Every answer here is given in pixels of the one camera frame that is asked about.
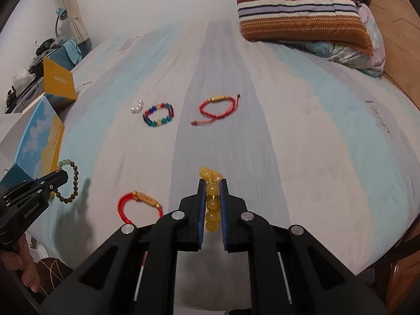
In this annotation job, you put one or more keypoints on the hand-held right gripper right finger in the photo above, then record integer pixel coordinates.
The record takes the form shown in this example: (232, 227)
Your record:
(224, 210)

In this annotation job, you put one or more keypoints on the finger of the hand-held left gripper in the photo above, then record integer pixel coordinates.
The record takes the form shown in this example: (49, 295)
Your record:
(59, 180)
(42, 181)

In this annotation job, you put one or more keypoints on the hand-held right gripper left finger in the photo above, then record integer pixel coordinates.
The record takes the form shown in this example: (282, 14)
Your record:
(200, 210)

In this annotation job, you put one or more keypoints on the blue and yellow cardboard box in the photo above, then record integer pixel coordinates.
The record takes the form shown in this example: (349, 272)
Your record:
(39, 137)

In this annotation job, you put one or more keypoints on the person's left hand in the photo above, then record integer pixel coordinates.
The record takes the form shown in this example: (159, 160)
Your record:
(29, 269)

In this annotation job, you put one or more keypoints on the brown patterned cloth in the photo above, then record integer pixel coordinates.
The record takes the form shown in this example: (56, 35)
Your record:
(52, 269)

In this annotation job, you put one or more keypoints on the grey suitcase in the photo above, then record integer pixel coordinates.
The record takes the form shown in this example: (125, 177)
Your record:
(26, 95)

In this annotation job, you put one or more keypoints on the white plastic bag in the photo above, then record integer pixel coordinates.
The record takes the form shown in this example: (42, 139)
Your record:
(22, 78)

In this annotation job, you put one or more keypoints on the teal suitcase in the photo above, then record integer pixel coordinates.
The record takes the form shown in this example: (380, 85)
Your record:
(58, 57)

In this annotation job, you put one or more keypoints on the teal cloth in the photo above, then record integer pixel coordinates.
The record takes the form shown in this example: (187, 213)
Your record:
(73, 51)

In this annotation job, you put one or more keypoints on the black bag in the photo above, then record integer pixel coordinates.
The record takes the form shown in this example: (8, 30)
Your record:
(49, 44)

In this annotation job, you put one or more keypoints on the blue desk lamp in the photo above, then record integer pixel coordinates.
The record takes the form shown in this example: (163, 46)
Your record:
(61, 13)

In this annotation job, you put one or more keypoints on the cream curtain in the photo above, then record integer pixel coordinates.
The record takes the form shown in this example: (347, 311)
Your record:
(70, 0)

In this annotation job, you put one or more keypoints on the striped red pillow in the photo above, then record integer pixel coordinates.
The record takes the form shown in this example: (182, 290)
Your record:
(295, 10)

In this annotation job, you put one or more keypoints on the floral pillow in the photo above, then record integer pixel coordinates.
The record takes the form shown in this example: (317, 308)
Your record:
(370, 55)

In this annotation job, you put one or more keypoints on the wooden bed frame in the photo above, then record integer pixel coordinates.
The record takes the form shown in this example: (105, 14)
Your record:
(400, 39)

